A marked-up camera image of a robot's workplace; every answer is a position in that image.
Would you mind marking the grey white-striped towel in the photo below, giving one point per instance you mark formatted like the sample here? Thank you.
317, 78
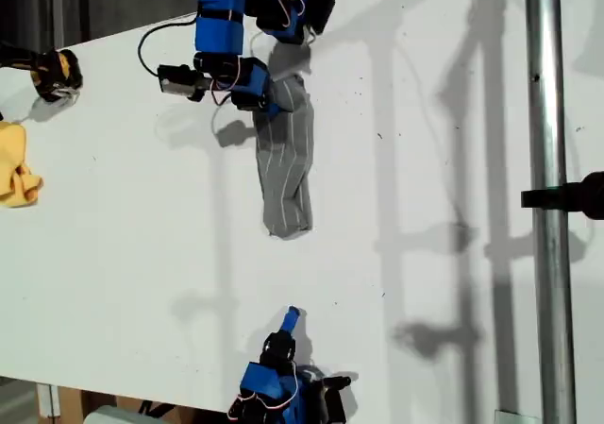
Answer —
283, 183

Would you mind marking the white plastic container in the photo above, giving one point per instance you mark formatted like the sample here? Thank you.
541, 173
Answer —
108, 415

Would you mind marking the brown cardboard box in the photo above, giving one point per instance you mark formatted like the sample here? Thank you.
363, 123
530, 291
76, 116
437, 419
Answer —
71, 400

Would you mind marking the white table leg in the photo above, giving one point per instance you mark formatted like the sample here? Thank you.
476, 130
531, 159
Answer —
47, 400

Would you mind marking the yellow cloth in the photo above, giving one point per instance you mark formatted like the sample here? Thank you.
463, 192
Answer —
14, 159

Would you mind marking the black clamp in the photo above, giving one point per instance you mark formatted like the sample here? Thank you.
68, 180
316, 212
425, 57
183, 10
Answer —
566, 197

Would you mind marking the short black camera stalk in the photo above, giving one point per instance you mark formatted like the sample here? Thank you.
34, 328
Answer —
200, 89
337, 381

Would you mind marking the steel post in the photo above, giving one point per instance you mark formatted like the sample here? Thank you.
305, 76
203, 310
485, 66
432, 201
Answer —
547, 112

